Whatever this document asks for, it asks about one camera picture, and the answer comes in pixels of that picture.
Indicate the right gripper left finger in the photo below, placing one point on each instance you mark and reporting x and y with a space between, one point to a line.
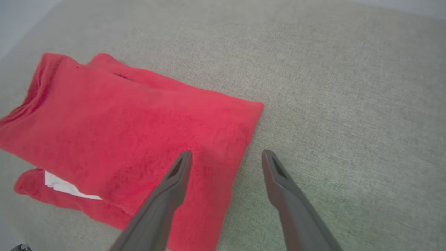
160 216

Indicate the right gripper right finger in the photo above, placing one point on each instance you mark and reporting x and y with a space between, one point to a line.
299 219

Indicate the grey-green fabric sofa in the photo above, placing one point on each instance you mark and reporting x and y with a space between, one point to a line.
348 87

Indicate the red and white shirt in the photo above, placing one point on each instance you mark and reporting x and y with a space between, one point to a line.
122 122

